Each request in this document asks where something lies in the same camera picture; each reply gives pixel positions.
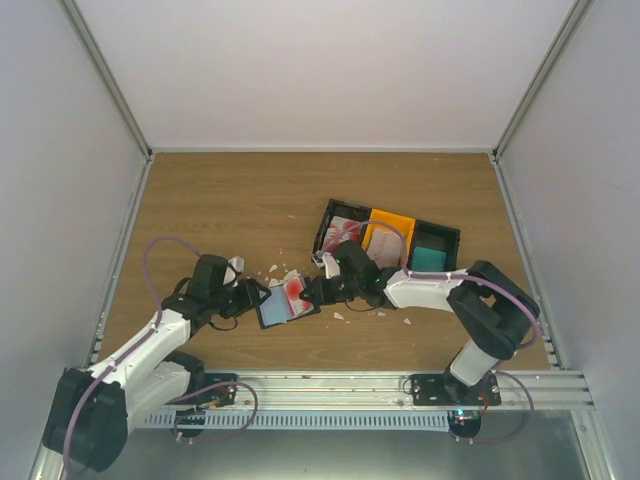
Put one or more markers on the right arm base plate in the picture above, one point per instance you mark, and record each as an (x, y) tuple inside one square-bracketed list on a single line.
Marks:
[(444, 390)]

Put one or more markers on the black bin with teal item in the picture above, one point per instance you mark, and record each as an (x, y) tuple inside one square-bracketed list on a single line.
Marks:
[(437, 237)]

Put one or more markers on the left frame post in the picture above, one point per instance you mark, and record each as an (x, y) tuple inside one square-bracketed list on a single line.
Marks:
[(82, 30)]

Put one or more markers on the yellow bin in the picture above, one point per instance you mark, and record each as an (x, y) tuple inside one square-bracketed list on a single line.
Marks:
[(403, 226)]

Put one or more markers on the aluminium rail front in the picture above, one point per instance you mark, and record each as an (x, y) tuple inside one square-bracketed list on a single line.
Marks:
[(392, 390)]

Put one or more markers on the teal object in bin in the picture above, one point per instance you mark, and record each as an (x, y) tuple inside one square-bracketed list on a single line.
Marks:
[(426, 259)]

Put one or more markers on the black bin with cards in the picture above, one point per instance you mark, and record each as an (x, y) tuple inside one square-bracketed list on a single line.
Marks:
[(339, 208)]

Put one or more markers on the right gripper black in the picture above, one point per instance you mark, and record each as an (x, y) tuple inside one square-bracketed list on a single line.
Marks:
[(322, 293)]

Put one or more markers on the right frame post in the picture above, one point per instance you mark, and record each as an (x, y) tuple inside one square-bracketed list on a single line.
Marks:
[(569, 26)]

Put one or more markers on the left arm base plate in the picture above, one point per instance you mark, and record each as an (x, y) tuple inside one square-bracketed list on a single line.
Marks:
[(212, 390)]

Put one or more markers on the stack of red white cards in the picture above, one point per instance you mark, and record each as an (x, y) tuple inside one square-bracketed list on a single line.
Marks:
[(340, 230)]

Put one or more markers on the slotted cable duct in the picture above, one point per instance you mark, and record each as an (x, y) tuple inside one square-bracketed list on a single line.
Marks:
[(321, 420)]

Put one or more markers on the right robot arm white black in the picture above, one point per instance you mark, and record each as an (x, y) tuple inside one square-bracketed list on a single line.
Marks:
[(499, 317)]

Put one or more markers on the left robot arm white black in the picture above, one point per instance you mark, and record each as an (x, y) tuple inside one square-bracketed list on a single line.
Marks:
[(94, 410)]

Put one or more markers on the black card holder wallet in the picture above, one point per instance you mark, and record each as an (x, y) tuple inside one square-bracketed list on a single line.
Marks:
[(282, 304)]

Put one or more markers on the frame post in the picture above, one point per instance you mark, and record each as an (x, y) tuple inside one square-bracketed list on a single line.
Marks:
[(82, 30), (569, 26)]

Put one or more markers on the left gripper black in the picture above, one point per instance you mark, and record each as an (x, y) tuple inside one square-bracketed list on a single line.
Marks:
[(250, 299)]

